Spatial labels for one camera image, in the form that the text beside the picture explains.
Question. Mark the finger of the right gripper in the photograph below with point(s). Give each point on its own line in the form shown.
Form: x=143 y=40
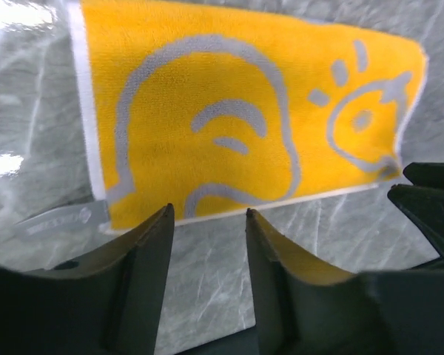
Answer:
x=424 y=207
x=425 y=174

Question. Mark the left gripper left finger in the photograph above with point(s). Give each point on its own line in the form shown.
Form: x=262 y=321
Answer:
x=107 y=301

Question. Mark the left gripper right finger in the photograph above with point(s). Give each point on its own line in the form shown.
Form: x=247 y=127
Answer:
x=304 y=305

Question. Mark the yellow duck towel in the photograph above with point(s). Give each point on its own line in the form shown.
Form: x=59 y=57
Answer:
x=215 y=110

